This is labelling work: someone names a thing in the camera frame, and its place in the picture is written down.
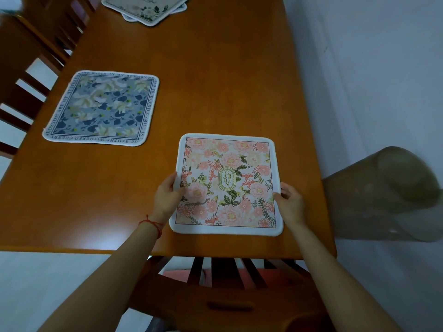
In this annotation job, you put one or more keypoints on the person's left hand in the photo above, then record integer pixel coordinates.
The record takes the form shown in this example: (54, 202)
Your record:
(166, 200)

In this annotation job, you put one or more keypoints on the person's right hand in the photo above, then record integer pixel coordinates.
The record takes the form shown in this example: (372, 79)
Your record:
(292, 203)

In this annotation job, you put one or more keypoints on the person's left thumb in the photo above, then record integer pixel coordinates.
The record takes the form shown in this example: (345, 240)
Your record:
(177, 190)

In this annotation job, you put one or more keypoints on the person's right thumb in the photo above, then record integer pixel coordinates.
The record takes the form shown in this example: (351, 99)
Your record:
(278, 197)

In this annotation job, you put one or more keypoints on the pink floral cloth mat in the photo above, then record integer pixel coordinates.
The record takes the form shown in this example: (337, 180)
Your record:
(226, 183)

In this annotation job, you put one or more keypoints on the person's right forearm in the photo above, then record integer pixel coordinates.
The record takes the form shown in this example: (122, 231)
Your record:
(341, 280)

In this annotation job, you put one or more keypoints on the person's left forearm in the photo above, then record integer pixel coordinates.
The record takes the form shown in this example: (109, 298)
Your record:
(103, 276)

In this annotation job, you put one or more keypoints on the rolled clear plastic sheet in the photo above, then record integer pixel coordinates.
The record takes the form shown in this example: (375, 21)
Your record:
(384, 193)

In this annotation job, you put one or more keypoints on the wooden slatted chair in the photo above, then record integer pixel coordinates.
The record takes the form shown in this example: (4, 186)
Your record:
(65, 20)
(228, 293)
(24, 82)

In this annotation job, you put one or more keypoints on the blue floral cloth mat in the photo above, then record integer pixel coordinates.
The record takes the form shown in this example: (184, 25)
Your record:
(103, 108)

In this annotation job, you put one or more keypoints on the white floral cloth mat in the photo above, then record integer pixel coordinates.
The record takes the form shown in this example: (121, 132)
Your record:
(147, 6)

